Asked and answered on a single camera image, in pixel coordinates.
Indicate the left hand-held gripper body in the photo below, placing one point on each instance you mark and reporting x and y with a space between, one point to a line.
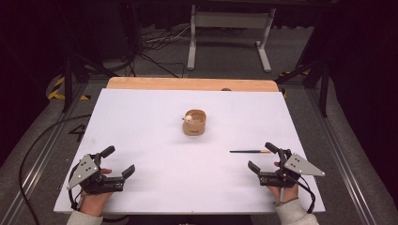
84 170

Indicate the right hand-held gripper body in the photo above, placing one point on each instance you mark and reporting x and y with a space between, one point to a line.
300 165

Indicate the black pen with wooden end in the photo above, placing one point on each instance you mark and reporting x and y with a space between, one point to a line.
247 151

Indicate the wooden pen holder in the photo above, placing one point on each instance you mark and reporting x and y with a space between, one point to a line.
194 126

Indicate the person's right hand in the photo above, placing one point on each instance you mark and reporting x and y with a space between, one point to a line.
286 194

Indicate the person's left hand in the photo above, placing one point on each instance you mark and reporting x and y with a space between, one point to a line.
93 203

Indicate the white table board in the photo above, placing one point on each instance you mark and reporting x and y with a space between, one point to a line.
175 175

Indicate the black tripod stand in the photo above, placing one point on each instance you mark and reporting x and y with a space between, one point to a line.
67 87

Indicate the black metal stand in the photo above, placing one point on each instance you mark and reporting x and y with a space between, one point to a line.
324 90

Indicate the yellow black floor tape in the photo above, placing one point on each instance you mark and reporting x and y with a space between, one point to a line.
56 90

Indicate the wooden table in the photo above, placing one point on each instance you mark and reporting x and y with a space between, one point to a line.
187 83

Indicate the black equipment box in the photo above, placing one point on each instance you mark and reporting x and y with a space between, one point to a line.
130 28

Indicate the grey metal stand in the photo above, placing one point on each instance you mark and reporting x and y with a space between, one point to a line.
231 19

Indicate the aluminium floor rail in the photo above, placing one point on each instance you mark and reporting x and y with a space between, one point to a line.
37 162
341 162

